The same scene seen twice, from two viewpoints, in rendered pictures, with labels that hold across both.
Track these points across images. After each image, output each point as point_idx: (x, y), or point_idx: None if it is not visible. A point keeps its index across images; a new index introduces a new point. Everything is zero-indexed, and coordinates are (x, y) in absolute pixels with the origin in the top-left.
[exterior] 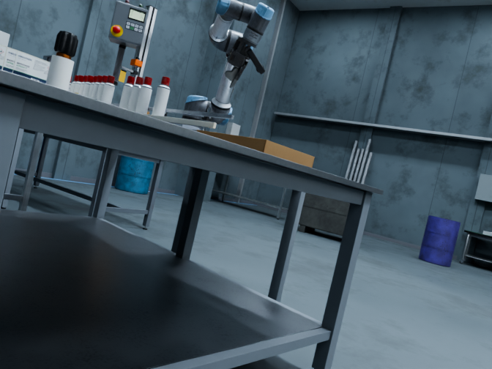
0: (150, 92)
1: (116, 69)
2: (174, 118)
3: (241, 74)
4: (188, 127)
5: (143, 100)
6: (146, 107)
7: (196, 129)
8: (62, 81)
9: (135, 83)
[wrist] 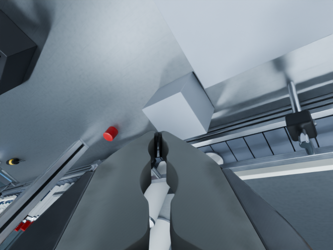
0: (152, 210)
1: (6, 237)
2: (305, 171)
3: (293, 232)
4: (199, 115)
5: (164, 199)
6: (164, 185)
7: (187, 96)
8: (165, 248)
9: (25, 210)
